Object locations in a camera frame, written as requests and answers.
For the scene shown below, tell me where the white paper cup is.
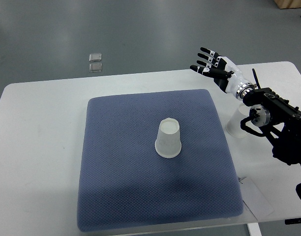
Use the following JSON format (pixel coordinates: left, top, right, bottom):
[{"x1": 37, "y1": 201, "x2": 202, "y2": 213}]
[
  {"x1": 226, "y1": 103, "x2": 249, "y2": 138},
  {"x1": 154, "y1": 118, "x2": 182, "y2": 158}
]

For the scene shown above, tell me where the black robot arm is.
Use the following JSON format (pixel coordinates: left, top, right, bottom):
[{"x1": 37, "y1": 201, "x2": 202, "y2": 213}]
[{"x1": 240, "y1": 70, "x2": 301, "y2": 166}]

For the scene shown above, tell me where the white paper tag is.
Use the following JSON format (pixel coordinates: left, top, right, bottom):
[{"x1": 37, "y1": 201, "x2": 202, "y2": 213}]
[{"x1": 239, "y1": 177, "x2": 274, "y2": 220}]

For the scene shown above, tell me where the black table control panel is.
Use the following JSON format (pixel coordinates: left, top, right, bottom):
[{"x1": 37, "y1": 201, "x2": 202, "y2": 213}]
[{"x1": 284, "y1": 217, "x2": 301, "y2": 225}]

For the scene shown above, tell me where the wooden box corner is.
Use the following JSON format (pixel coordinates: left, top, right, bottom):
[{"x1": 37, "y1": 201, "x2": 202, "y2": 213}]
[{"x1": 274, "y1": 0, "x2": 301, "y2": 9}]

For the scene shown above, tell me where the white table leg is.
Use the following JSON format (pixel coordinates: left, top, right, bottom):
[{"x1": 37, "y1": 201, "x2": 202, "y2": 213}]
[{"x1": 247, "y1": 223, "x2": 262, "y2": 236}]

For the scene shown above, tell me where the upper metal floor plate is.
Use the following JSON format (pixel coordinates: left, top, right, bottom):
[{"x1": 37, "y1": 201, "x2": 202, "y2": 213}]
[{"x1": 89, "y1": 53, "x2": 102, "y2": 62}]

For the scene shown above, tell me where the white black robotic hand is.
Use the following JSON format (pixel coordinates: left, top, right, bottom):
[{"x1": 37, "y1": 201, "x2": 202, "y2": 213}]
[{"x1": 190, "y1": 47, "x2": 254, "y2": 100}]

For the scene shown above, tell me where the blue mesh cushion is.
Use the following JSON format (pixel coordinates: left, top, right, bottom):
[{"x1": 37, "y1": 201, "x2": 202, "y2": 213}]
[{"x1": 77, "y1": 89, "x2": 243, "y2": 232}]

